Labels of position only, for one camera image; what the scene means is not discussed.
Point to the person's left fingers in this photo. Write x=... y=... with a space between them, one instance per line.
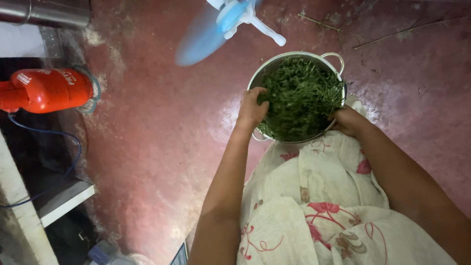
x=259 y=92

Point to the long dry twig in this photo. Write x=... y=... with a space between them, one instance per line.
x=401 y=32

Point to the heap of green leaves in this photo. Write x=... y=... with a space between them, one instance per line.
x=300 y=99

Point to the blue plastic item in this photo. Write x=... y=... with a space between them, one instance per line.
x=103 y=252

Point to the dark blue mat corner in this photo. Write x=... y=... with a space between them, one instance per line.
x=180 y=255

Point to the orange gas cylinder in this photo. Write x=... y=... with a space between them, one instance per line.
x=48 y=90

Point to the person's floral cream dress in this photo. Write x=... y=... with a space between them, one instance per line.
x=323 y=206

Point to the steel colander bowl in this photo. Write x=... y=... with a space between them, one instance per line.
x=265 y=71

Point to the person's right hand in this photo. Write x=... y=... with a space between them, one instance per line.
x=347 y=119

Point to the steel cylindrical container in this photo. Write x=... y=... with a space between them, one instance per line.
x=44 y=13

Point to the thin dry twig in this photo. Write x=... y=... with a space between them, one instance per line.
x=323 y=25

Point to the blue and white fan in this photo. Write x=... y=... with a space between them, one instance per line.
x=228 y=25

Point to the white concrete counter shelf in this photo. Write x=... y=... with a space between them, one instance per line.
x=22 y=206

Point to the person's left hand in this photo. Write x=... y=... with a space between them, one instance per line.
x=251 y=109

